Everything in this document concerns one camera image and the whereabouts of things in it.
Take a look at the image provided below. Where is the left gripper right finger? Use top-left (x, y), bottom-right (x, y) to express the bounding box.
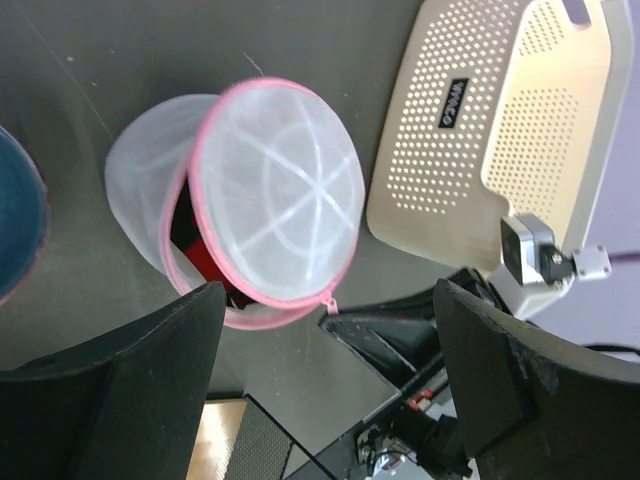
top-left (434, 279), bottom-right (639, 479)

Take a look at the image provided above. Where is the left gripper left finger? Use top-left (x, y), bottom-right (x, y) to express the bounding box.
top-left (1, 283), bottom-right (226, 479)

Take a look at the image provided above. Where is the red and black bra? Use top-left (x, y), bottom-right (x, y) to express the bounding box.
top-left (170, 181), bottom-right (256, 309)

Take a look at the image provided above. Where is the white mesh laundry bag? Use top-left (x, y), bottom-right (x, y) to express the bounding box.
top-left (104, 77), bottom-right (366, 330)

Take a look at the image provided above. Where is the cream plastic laundry basket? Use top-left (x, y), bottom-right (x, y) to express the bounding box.
top-left (366, 1), bottom-right (634, 319)

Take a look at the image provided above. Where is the blue ceramic bowl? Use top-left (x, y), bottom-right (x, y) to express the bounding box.
top-left (1, 129), bottom-right (51, 302)

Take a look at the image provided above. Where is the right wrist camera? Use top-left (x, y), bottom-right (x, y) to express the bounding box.
top-left (500, 214), bottom-right (613, 287)

